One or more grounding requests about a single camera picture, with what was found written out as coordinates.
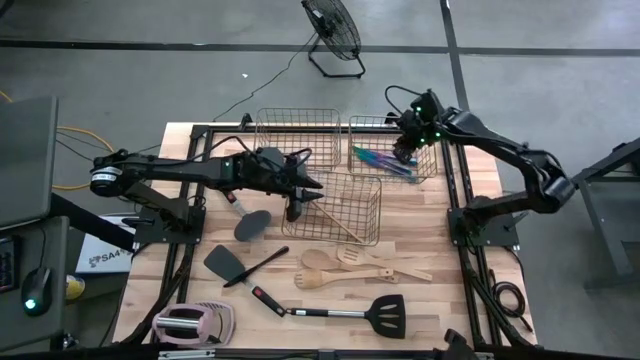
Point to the white printed box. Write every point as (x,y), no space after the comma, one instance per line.
(100,260)

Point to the pink frame steel roller tool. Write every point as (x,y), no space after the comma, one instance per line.
(182,323)

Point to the black computer mouse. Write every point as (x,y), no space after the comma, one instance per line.
(36,290)

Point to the wooden spork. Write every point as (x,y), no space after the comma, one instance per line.
(306,280)

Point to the black oval spoon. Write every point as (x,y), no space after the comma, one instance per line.
(252,226)

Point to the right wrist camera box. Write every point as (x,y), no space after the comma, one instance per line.
(407,122)

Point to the black clamp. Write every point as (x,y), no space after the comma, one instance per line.
(245,121)

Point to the pink ribbed plastic tray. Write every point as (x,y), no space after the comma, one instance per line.
(227,320)

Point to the black aluminium table frame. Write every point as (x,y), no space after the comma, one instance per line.
(470,165)

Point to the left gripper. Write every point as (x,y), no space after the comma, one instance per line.
(277,177)

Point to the slotted wooden spatula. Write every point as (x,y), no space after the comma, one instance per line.
(420,276)

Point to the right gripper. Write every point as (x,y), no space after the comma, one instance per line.
(429,117)

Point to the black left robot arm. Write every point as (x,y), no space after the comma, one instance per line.
(175,170)

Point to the aluminium bracket rail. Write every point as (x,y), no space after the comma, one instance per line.
(190,355)

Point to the black solid spatula red mark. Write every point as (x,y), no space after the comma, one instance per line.
(222,262)

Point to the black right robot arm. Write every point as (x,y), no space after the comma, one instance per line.
(500,145)

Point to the black floor fan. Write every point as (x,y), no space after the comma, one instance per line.
(332,25)

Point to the grey flat panel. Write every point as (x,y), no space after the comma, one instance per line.
(27,160)

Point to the dark side desk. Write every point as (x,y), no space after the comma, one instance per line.
(55,260)

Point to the plain wooden spatula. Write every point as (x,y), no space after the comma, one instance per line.
(340,223)

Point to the yellow round object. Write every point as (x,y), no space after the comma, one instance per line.
(76,289)

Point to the black metal stand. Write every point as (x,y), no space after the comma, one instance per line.
(90,225)
(602,227)

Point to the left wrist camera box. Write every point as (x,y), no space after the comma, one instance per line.
(272,156)

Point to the black keyboard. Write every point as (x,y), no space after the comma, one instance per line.
(7,265)

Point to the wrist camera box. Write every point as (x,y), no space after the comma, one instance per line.
(407,122)
(272,156)

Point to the wooden spoon with label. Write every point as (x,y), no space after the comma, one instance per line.
(314,259)

